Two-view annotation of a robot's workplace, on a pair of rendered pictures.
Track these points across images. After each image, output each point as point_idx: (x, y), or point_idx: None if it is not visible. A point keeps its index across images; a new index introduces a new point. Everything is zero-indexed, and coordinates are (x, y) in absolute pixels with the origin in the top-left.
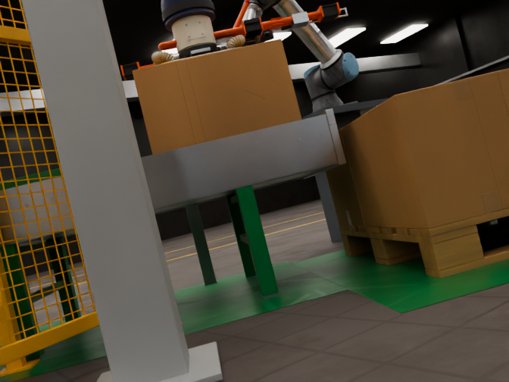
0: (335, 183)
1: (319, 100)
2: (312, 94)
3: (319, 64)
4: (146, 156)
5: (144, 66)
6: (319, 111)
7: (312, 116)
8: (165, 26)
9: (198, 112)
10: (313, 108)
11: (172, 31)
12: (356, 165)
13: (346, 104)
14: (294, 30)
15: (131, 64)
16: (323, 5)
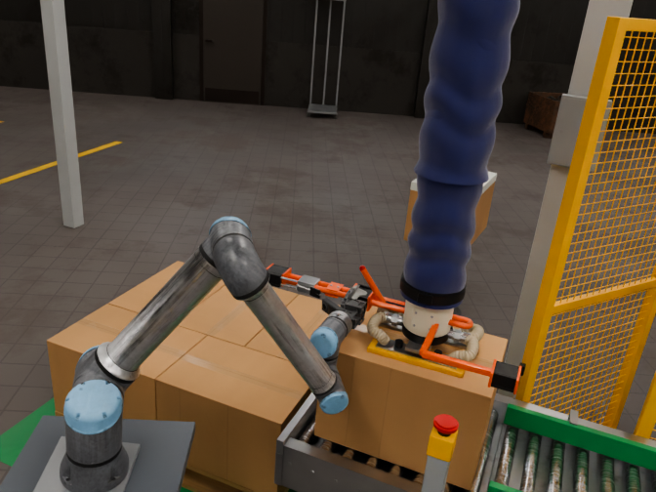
0: None
1: (122, 445)
2: (120, 440)
3: (105, 381)
4: (500, 394)
5: (484, 366)
6: (193, 430)
7: (189, 447)
8: (462, 301)
9: None
10: (122, 466)
11: (450, 307)
12: None
13: (143, 420)
14: (188, 313)
15: (505, 363)
16: (286, 267)
